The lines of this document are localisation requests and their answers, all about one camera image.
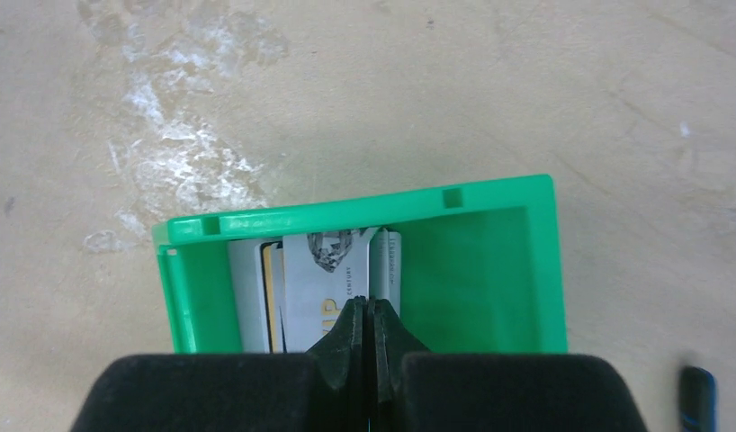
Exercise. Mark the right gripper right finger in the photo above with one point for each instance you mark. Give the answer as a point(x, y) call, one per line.
point(419, 390)

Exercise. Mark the stack of credit cards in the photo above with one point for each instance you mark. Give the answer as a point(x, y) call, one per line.
point(290, 290)

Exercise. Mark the green plastic bin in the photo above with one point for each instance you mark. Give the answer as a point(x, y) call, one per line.
point(480, 265)

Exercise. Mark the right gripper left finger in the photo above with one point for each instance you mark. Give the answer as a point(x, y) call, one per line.
point(318, 390)

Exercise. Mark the blue handled pliers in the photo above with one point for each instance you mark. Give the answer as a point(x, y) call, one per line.
point(697, 397)

